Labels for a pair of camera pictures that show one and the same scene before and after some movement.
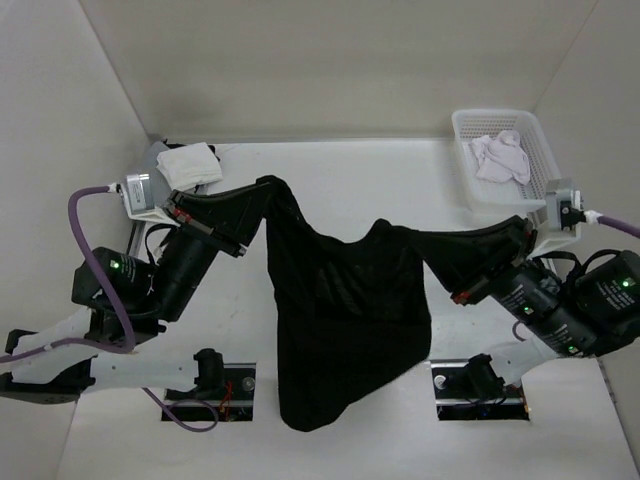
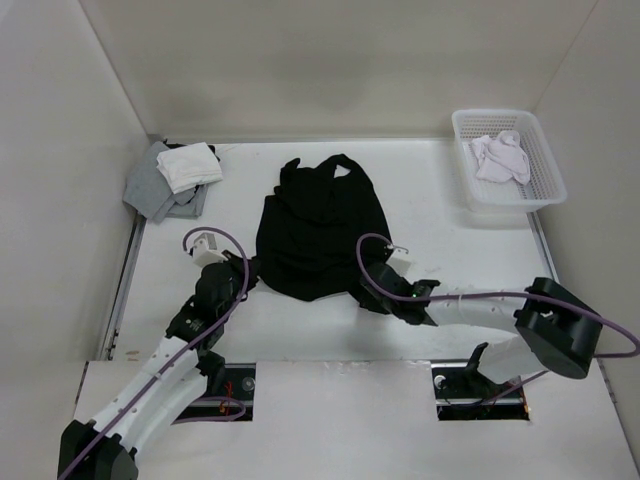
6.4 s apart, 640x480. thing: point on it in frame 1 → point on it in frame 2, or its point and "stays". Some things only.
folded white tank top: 188,166 stays
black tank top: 352,315 → 318,231
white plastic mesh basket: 506,159 stays
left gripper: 230,225 → 238,264
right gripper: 468,260 → 367,300
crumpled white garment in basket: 501,157 stays
